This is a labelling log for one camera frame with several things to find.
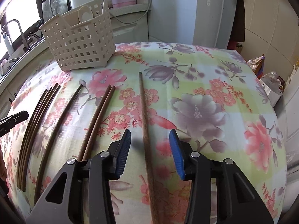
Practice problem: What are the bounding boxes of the wooden chopstick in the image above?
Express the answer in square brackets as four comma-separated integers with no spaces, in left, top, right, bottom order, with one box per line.
[20,87,53,190]
[21,83,60,192]
[17,89,48,189]
[138,72,160,223]
[34,84,83,205]
[82,86,115,161]
[77,84,112,162]

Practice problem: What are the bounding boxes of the white ceramic spoon large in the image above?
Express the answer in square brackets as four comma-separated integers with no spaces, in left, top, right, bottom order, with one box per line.
[78,6,94,23]

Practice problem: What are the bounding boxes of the chrome kitchen faucet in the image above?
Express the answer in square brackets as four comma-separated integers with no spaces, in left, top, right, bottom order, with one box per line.
[1,19,31,52]

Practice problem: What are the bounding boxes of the person's left hand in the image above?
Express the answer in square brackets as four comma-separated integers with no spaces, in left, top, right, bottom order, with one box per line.
[0,150,7,181]

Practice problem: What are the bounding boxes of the floral tablecloth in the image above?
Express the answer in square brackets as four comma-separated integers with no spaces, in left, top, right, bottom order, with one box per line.
[1,43,286,223]

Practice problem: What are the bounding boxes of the white perforated utensil basket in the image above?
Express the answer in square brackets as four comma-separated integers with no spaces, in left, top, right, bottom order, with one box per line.
[40,0,116,71]

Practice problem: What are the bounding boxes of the plastic bags on floor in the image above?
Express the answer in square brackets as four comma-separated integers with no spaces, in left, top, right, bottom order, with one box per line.
[247,54,285,107]

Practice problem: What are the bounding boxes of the glass cutting board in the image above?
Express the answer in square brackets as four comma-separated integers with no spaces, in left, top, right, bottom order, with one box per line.
[41,0,71,22]

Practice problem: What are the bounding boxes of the beige wardrobe cabinet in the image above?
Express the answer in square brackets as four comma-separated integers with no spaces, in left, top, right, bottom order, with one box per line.
[241,0,298,80]

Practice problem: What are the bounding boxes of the white kettle power cable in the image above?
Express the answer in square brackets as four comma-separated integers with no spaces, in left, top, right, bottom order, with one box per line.
[109,0,154,25]

